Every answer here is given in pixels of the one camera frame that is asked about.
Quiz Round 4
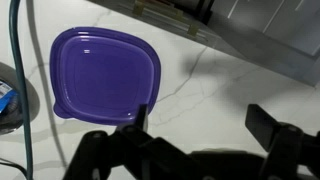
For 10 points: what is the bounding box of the teal cable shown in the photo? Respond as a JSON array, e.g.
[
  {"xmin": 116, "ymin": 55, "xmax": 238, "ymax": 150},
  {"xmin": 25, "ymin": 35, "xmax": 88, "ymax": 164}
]
[{"xmin": 8, "ymin": 0, "xmax": 34, "ymax": 180}]

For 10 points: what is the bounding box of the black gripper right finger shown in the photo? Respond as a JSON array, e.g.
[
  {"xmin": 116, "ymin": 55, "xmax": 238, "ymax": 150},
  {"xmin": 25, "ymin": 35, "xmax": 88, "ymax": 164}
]
[{"xmin": 245, "ymin": 104, "xmax": 320, "ymax": 180}]

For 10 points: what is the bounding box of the purple plastic lid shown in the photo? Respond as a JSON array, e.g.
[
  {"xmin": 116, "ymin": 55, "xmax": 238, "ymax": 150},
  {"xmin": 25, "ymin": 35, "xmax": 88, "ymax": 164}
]
[{"xmin": 49, "ymin": 27, "xmax": 161, "ymax": 125}]

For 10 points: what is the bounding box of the grey bowl with blue packet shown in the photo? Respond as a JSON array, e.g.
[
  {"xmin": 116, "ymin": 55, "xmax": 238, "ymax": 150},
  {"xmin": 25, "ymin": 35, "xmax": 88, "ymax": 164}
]
[{"xmin": 0, "ymin": 63, "xmax": 40, "ymax": 135}]

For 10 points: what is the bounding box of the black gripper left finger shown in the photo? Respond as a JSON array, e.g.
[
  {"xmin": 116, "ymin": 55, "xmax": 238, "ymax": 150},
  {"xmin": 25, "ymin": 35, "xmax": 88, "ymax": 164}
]
[{"xmin": 63, "ymin": 103, "xmax": 188, "ymax": 180}]

